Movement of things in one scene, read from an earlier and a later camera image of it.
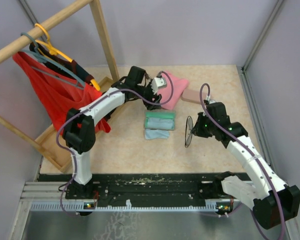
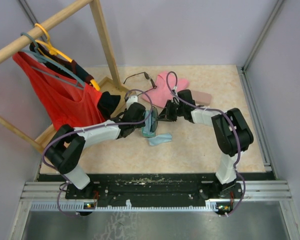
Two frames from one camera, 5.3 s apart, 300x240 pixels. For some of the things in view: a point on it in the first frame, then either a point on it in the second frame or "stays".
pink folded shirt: (180, 84) stays
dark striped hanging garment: (72, 67) stays
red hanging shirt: (60, 94) stays
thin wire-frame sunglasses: (188, 134) to (154, 121)
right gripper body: (204, 128) to (173, 110)
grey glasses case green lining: (164, 120) to (146, 131)
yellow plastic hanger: (55, 51) stays
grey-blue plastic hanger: (36, 53) stays
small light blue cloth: (153, 134) to (160, 139)
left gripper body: (147, 93) to (137, 126)
